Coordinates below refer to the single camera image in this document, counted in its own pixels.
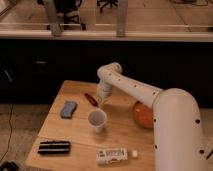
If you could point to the grey metal post right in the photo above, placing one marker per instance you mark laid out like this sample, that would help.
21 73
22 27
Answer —
121 18

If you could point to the grey metal post left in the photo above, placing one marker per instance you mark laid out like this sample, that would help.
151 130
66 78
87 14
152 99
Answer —
52 17

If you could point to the black object floor corner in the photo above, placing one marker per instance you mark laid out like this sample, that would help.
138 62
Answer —
9 166

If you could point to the black ridged block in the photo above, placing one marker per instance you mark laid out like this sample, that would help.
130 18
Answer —
54 147

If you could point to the grey metal post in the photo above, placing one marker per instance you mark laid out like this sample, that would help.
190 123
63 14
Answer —
52 17
121 18

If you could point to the small white cube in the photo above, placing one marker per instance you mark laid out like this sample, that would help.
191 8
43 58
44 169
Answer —
134 154

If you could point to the orange bowl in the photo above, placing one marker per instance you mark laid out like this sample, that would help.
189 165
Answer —
143 115

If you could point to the black office chair left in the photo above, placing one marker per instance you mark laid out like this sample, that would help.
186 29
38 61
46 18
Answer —
67 12

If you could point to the black office chair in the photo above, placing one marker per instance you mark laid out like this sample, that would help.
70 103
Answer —
107 2
67 12

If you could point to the black office chair right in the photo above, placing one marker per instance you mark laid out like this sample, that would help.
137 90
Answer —
107 2

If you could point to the red chili pepper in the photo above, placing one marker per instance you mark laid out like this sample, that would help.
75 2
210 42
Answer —
90 98

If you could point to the blue sponge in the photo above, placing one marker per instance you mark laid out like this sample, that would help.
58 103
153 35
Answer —
68 109

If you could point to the white paper cup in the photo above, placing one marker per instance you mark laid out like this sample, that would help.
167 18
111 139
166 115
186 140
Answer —
97 120

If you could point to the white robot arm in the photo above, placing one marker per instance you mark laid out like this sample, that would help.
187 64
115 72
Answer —
178 133

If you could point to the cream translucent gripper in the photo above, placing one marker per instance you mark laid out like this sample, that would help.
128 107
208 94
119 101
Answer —
101 100

